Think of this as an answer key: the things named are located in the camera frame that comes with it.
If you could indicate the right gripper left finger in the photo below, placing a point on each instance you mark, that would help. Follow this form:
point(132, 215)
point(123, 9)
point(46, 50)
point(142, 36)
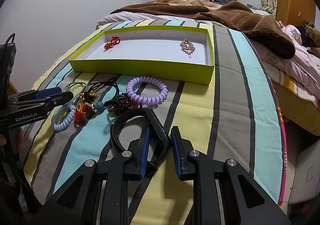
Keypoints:
point(97, 192)

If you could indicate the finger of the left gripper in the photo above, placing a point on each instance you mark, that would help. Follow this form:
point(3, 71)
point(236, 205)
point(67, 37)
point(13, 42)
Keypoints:
point(37, 106)
point(47, 92)

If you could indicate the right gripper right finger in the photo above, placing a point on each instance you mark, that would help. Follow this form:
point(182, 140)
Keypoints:
point(223, 192)

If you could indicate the black cord red charm tie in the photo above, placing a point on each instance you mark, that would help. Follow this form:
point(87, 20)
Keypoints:
point(89, 103)

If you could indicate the red knot ornament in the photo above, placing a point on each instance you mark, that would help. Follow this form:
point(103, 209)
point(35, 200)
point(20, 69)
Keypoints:
point(113, 42)

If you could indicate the black wristband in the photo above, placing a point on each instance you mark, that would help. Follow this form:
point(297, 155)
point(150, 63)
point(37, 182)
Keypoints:
point(128, 127)

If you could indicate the rose gold hair clip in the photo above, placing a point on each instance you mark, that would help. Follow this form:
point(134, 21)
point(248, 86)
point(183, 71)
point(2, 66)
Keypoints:
point(187, 47)

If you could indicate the person's hand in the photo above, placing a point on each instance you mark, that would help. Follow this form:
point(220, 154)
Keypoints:
point(14, 139)

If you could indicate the striped bed cover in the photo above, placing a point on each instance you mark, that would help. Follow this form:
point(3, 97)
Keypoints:
point(234, 117)

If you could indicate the green shallow cardboard tray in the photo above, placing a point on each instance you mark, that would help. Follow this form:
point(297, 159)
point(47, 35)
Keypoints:
point(152, 51)

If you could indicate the brown fleece blanket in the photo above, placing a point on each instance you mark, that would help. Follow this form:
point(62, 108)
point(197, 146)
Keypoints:
point(234, 15)

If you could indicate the brown teddy bear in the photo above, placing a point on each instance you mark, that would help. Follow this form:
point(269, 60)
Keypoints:
point(314, 35)

